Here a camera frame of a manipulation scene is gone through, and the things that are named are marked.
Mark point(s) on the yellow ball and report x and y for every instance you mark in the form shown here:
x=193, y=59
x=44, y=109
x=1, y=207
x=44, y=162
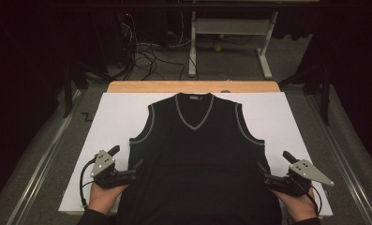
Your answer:
x=218, y=48
x=221, y=36

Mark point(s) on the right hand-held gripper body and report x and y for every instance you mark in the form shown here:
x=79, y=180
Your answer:
x=299, y=176

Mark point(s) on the white metal stand frame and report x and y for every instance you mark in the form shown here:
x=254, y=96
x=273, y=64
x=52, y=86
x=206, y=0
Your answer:
x=233, y=26

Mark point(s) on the white table board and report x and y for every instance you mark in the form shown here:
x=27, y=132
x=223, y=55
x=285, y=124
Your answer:
x=118, y=118

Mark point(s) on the black stand leg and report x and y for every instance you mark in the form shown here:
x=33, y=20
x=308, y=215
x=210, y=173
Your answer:
x=324, y=97
x=68, y=90

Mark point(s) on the black knitted sleeveless vest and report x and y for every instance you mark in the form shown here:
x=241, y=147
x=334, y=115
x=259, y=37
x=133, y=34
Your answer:
x=199, y=156

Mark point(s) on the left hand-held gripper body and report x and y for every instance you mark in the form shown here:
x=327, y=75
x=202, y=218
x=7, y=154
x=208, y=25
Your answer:
x=107, y=170

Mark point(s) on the person's right hand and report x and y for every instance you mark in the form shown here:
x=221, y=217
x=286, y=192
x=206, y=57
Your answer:
x=297, y=206

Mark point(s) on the metal floor rail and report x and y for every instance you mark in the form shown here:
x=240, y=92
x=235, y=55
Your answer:
x=339, y=162
x=40, y=168

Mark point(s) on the person's left hand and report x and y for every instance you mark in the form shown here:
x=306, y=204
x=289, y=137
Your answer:
x=104, y=198

